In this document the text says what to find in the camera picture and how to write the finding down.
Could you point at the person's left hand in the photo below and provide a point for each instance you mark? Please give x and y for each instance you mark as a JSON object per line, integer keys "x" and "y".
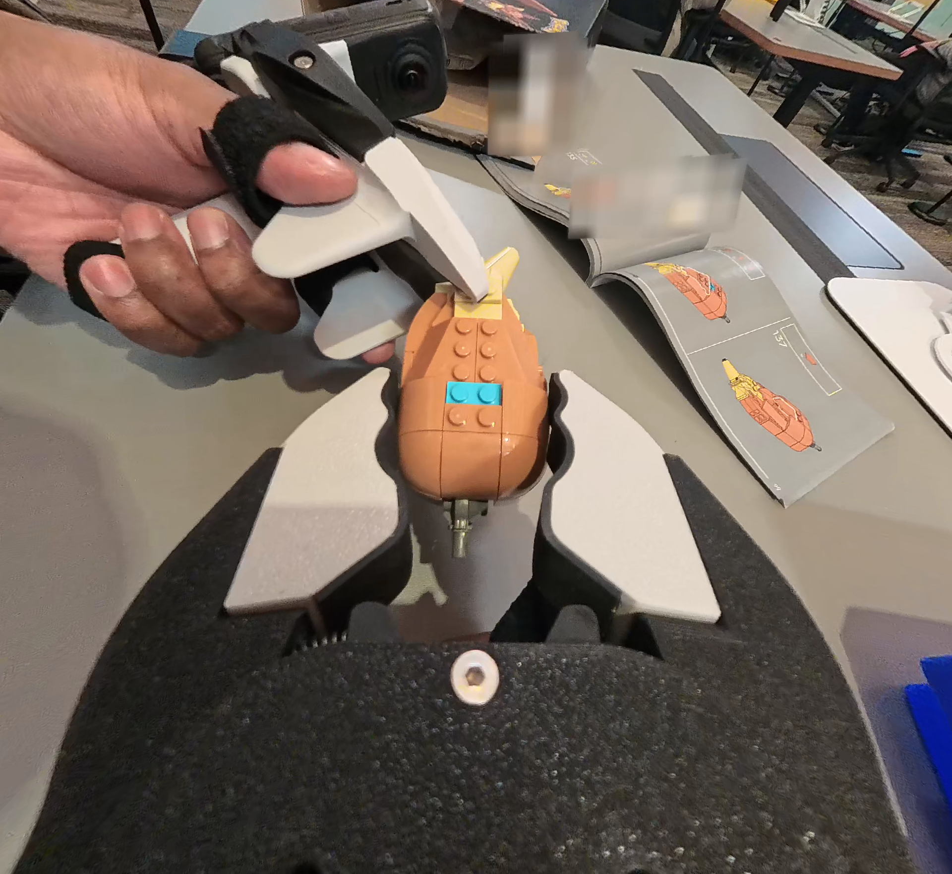
{"x": 89, "y": 145}

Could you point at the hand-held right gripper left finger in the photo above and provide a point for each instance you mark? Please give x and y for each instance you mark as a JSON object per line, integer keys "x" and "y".
{"x": 320, "y": 502}

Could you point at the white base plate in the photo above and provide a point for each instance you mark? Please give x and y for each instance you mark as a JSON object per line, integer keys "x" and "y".
{"x": 885, "y": 323}

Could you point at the blue plastic bin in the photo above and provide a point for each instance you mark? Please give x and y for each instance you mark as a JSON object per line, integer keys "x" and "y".
{"x": 933, "y": 725}

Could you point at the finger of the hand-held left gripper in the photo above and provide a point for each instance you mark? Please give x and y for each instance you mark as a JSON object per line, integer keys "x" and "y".
{"x": 420, "y": 268}
{"x": 424, "y": 204}

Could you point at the grey desk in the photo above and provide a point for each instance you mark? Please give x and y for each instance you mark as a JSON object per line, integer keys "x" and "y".
{"x": 149, "y": 405}

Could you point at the wood-edged background desk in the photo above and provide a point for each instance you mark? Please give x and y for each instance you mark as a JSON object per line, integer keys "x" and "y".
{"x": 811, "y": 33}

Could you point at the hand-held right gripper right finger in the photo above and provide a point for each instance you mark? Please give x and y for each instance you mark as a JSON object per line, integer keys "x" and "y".
{"x": 632, "y": 517}

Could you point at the orange brick-built toy limb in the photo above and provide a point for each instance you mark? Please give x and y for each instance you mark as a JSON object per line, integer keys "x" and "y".
{"x": 461, "y": 435}

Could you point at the clear stand with round foot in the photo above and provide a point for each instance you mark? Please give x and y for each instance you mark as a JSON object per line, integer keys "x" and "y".
{"x": 943, "y": 349}

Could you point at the grey instruction booklet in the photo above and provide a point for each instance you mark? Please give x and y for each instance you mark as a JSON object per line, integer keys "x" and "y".
{"x": 744, "y": 338}

